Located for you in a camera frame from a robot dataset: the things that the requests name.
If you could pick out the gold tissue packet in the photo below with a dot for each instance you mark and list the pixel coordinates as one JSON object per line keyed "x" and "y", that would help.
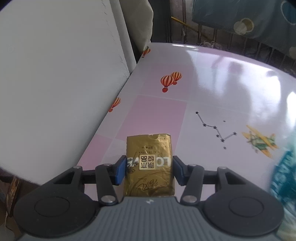
{"x": 149, "y": 166}

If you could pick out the metal railing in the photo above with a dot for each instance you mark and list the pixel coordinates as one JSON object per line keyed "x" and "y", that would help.
{"x": 224, "y": 40}

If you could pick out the white teal plastic bag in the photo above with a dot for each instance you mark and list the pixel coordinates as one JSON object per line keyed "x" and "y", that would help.
{"x": 282, "y": 187}

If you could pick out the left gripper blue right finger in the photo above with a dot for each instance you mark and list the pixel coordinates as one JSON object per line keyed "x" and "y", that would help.
{"x": 191, "y": 177}

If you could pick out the blue circle-patterned blanket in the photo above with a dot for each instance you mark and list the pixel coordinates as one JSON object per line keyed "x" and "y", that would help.
{"x": 269, "y": 22}

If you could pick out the yellow stick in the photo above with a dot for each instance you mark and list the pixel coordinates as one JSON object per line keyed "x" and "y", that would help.
{"x": 184, "y": 24}

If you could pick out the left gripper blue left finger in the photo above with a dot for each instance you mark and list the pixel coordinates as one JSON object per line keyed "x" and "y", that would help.
{"x": 107, "y": 176}

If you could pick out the beige curtain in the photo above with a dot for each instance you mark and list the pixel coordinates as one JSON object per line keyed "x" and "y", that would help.
{"x": 138, "y": 16}

